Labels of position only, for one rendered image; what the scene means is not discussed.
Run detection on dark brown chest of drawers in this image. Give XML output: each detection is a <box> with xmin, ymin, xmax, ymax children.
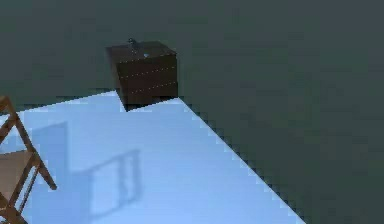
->
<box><xmin>105</xmin><ymin>40</ymin><xmax>179</xmax><ymax>113</ymax></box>

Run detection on brown wooden folding chair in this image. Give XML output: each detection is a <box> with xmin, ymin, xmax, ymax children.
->
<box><xmin>0</xmin><ymin>95</ymin><xmax>58</xmax><ymax>224</ymax></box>

